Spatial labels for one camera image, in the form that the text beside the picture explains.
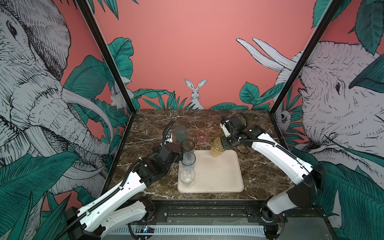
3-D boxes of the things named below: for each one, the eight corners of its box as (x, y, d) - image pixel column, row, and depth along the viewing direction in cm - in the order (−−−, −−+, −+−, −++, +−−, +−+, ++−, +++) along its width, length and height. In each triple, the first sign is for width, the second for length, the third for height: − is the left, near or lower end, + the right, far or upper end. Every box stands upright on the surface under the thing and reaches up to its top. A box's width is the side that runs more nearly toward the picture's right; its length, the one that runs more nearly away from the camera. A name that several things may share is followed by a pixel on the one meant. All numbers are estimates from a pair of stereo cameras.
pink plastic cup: (196, 143, 104) (196, 140, 101) (196, 131, 111) (196, 128, 108) (208, 143, 104) (209, 140, 101) (208, 131, 111) (208, 128, 108)
